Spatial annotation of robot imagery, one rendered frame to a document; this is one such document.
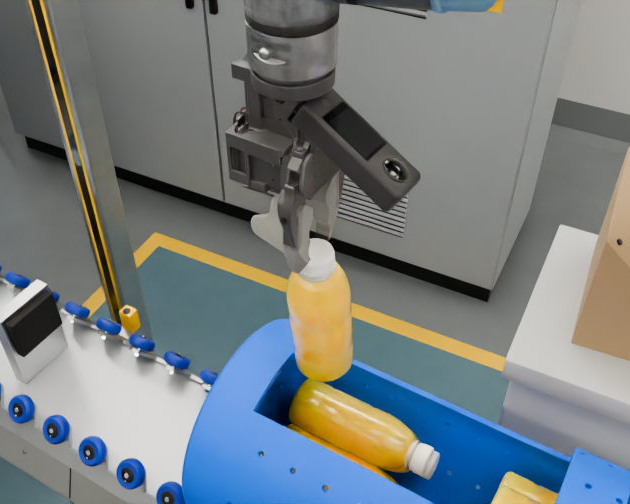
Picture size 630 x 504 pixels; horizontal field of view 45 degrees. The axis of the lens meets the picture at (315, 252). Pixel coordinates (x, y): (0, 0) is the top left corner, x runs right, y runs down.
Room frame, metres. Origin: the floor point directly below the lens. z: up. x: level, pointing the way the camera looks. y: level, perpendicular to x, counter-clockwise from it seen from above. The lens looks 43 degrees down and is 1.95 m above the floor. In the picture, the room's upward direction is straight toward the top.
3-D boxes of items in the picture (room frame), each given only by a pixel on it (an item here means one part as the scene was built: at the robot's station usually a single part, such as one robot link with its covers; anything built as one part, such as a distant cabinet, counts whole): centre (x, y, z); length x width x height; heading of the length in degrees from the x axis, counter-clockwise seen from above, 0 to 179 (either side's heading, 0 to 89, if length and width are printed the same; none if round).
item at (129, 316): (0.91, 0.35, 0.92); 0.08 x 0.03 x 0.05; 149
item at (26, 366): (0.83, 0.46, 1.00); 0.10 x 0.04 x 0.15; 149
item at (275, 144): (0.57, 0.02, 1.58); 0.09 x 0.08 x 0.12; 59
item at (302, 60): (0.56, 0.02, 1.66); 0.08 x 0.08 x 0.05
